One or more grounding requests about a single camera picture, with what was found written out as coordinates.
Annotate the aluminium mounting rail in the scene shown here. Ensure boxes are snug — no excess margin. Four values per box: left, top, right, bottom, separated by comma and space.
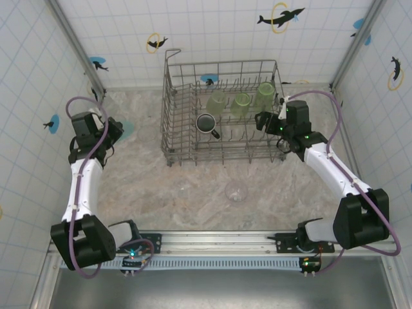
48, 229, 400, 257

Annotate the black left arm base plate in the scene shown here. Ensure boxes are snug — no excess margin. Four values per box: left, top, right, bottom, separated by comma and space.
115, 232, 163, 255

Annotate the green translucent plastic cup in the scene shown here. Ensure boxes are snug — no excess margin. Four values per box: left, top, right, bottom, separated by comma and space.
254, 82, 276, 110
230, 92, 252, 118
205, 89, 226, 117

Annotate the right controller board with LED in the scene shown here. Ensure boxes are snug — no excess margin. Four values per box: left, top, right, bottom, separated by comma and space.
299, 256, 322, 277

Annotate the black mug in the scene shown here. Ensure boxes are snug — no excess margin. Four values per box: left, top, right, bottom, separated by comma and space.
195, 113, 222, 140

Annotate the blue patch wall sticker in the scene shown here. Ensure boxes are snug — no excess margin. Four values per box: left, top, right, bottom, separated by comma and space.
350, 17, 373, 46

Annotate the small dolphin yellow ring sticker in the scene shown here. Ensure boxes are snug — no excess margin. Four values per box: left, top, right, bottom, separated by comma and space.
146, 32, 169, 54

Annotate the large dolphin yellow ring sticker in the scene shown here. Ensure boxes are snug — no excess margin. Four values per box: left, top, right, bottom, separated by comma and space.
256, 1, 306, 35

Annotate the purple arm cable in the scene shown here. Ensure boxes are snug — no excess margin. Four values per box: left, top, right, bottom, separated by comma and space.
285, 89, 402, 276
65, 95, 156, 279

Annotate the left controller board with LED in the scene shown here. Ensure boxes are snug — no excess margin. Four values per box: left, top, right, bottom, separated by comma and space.
120, 249, 145, 276

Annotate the aluminium frame post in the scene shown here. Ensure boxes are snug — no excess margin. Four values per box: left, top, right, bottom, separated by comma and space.
330, 0, 387, 91
44, 0, 107, 97

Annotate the blue oval shark sticker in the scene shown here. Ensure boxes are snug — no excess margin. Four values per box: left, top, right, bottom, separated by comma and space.
89, 56, 109, 72

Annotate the blue oval black animal sticker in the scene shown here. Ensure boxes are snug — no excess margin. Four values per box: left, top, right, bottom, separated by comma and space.
42, 114, 61, 135
200, 73, 220, 87

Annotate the aluminium frame floor bar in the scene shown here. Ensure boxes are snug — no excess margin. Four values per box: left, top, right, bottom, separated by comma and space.
330, 88, 379, 229

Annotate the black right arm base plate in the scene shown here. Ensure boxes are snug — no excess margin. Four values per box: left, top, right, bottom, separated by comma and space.
267, 232, 335, 255

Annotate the light blue slotted cable duct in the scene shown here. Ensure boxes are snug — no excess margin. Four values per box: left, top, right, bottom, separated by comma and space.
61, 256, 305, 270

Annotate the grey wire dish rack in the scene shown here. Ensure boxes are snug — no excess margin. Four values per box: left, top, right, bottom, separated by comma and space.
160, 48, 289, 167

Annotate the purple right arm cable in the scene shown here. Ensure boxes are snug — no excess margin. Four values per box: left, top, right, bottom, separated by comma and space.
285, 89, 402, 276

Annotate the controller board with led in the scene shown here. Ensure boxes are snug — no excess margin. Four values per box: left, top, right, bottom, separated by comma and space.
120, 249, 145, 276
299, 256, 322, 277

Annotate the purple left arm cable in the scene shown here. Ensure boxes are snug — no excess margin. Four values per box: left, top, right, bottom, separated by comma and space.
65, 95, 156, 279

